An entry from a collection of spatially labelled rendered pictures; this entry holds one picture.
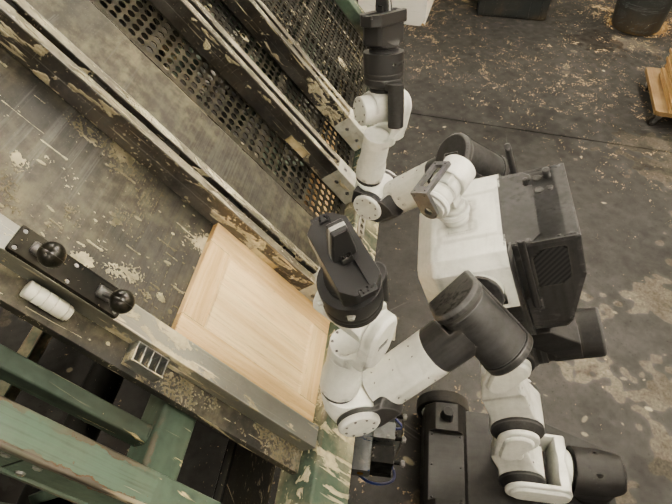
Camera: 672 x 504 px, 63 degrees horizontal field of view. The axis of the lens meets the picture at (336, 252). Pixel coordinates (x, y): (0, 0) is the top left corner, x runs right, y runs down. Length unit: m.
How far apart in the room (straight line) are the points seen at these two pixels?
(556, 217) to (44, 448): 0.88
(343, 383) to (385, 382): 0.09
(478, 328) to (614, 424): 1.68
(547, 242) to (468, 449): 1.24
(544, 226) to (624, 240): 2.25
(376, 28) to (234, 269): 0.59
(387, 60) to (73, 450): 0.91
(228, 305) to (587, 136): 3.12
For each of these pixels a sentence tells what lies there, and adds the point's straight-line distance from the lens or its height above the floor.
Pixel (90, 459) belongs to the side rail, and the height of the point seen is 1.28.
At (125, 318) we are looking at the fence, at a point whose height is 1.31.
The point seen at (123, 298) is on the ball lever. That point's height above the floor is 1.43.
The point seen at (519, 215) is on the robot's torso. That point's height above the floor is 1.39.
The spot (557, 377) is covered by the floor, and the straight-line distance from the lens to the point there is 2.57.
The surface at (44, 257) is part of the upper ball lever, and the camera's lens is 0.85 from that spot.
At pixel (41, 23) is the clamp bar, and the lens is 1.19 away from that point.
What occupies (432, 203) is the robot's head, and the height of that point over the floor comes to 1.43.
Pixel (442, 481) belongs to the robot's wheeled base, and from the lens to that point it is 2.03.
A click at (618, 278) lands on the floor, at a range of 3.05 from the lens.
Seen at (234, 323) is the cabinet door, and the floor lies 1.11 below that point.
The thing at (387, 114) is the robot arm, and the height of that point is 1.39.
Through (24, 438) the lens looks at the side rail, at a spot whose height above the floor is 1.36.
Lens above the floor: 2.07
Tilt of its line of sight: 47 degrees down
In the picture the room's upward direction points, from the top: straight up
